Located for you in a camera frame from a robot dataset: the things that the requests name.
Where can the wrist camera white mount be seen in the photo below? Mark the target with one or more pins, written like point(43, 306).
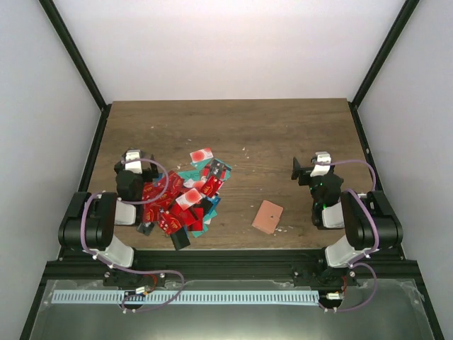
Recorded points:
point(132, 162)
point(322, 164)

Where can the pink leather card holder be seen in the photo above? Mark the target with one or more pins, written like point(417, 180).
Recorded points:
point(267, 217)

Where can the black card at front edge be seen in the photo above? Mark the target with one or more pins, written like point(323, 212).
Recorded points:
point(180, 239)

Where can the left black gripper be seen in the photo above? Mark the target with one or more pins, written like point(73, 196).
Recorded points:
point(154, 170)

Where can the black aluminium frame rail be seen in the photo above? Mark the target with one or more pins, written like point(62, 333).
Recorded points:
point(304, 266)

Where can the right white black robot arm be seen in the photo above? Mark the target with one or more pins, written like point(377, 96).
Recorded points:
point(368, 219)

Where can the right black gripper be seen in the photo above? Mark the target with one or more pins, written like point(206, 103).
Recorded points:
point(304, 171)

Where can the red card left pile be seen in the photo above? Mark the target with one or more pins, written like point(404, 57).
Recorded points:
point(161, 198)

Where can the black red striped card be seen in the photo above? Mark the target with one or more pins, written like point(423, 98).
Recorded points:
point(218, 169)

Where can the white red circle card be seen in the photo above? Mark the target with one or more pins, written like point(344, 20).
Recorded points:
point(201, 155)
point(189, 198)

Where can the teal card pile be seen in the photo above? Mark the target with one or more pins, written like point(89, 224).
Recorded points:
point(206, 222)
point(189, 177)

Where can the red VIP card front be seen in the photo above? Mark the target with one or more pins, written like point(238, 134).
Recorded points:
point(169, 223)

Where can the white red circle card top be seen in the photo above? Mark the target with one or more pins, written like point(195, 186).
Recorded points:
point(201, 155)

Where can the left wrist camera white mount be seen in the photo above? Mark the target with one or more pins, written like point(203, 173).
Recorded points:
point(132, 162)

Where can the black card low left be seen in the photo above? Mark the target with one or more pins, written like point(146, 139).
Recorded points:
point(145, 228)

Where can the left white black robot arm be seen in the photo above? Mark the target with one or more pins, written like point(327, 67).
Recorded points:
point(90, 220)

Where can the red gold logo card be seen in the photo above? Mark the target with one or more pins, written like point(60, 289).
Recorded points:
point(211, 186)

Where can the teal card upper pile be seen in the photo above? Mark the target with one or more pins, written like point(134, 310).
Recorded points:
point(189, 177)

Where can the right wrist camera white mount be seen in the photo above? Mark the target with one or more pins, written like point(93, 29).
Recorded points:
point(322, 164)

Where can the light blue slotted cable duct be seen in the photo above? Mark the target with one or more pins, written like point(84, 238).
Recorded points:
point(189, 297)

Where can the blue card under pile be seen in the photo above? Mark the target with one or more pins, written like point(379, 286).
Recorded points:
point(214, 201)

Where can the teal card front pile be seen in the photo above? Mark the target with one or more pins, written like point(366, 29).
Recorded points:
point(206, 222)

